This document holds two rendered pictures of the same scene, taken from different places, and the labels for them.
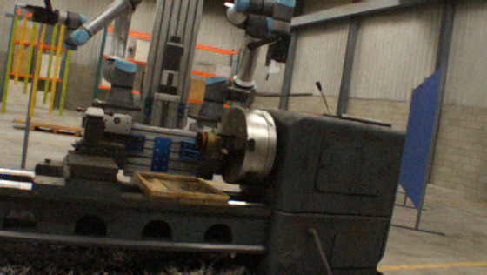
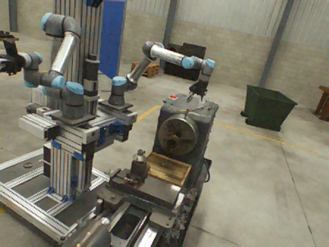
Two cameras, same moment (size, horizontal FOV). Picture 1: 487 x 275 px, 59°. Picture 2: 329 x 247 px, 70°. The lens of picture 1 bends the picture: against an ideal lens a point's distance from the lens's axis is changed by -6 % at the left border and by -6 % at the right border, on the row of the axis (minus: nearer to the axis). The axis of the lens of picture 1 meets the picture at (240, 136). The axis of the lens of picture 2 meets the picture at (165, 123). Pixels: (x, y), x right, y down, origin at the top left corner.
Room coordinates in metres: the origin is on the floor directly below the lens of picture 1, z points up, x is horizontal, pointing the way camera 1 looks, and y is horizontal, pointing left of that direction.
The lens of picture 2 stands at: (0.90, 1.45, 1.85)
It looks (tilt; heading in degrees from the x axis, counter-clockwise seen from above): 21 degrees down; 308
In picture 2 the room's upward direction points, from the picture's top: 12 degrees clockwise
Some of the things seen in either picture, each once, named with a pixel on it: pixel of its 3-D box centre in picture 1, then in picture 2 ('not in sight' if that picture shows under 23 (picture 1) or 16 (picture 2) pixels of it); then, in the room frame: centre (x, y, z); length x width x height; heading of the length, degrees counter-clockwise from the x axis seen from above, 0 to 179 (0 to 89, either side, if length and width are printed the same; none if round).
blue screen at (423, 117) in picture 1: (415, 142); (96, 37); (8.00, -3.10, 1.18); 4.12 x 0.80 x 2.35; 165
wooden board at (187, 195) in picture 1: (178, 188); (164, 168); (1.80, 0.21, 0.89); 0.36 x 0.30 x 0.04; 23
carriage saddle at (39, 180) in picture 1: (75, 175); (141, 198); (1.64, 0.58, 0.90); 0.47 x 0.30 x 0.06; 23
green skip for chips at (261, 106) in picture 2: not in sight; (264, 108); (2.75, -5.02, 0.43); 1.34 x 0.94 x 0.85; 126
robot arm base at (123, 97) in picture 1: (120, 95); (73, 109); (2.37, 0.65, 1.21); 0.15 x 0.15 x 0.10
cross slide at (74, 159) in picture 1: (89, 162); (144, 186); (1.67, 0.55, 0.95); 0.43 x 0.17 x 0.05; 23
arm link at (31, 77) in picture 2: (72, 39); (34, 77); (2.30, 0.93, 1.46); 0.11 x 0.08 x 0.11; 37
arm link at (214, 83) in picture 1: (216, 87); (119, 84); (2.50, 0.17, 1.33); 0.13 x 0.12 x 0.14; 101
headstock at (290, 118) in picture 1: (321, 160); (187, 122); (2.06, -0.38, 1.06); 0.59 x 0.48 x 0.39; 113
